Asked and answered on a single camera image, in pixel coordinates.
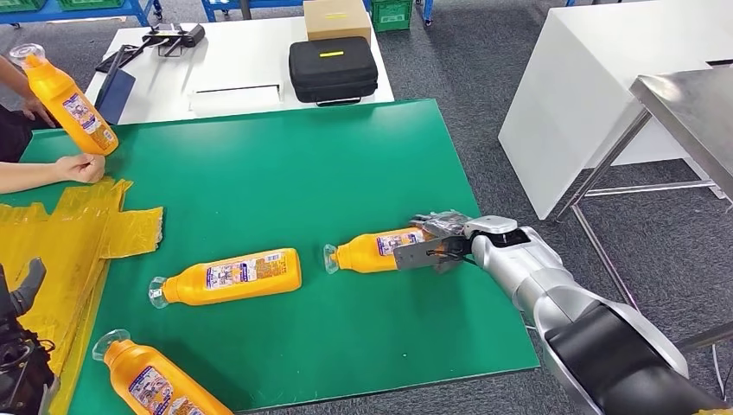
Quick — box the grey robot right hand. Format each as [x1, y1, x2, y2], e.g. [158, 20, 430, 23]
[409, 209, 475, 242]

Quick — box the person's right hand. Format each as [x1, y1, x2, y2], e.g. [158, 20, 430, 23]
[54, 152, 108, 185]

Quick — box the person's left hand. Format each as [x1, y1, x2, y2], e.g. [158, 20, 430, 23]
[20, 94, 59, 129]

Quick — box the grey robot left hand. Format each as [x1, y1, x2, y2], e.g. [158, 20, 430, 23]
[10, 258, 48, 319]

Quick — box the orange detergent bottle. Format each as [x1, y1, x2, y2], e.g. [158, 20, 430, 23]
[92, 329, 235, 415]
[148, 247, 303, 310]
[8, 43, 120, 156]
[322, 227, 437, 276]

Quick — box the yellow translucent plastic film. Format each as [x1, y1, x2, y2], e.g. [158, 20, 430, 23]
[0, 177, 165, 415]

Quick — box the black flat tablet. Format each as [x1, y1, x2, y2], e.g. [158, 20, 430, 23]
[94, 44, 144, 74]

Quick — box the blue metal rack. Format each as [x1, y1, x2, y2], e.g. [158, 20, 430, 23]
[0, 0, 164, 29]
[200, 0, 306, 22]

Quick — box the black controller with antennas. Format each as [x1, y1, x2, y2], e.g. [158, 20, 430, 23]
[141, 22, 207, 57]

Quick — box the white flat box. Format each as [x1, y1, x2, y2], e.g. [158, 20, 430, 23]
[188, 84, 284, 118]

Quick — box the large white table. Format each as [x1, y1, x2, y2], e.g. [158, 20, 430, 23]
[498, 0, 733, 221]

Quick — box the black zippered carrying case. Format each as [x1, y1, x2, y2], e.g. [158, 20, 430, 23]
[288, 35, 379, 108]

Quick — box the white desk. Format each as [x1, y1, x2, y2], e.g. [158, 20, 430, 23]
[84, 14, 396, 126]

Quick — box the brown cardboard box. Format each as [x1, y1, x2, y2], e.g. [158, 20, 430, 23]
[303, 0, 373, 44]

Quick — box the stainless steel table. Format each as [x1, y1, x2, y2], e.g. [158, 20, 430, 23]
[549, 64, 733, 354]

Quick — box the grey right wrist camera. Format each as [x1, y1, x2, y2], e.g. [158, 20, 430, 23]
[392, 232, 474, 274]

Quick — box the white floor cable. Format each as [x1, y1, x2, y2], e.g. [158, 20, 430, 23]
[709, 342, 727, 402]

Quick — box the black floor cable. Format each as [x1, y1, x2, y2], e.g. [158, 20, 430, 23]
[718, 357, 733, 402]

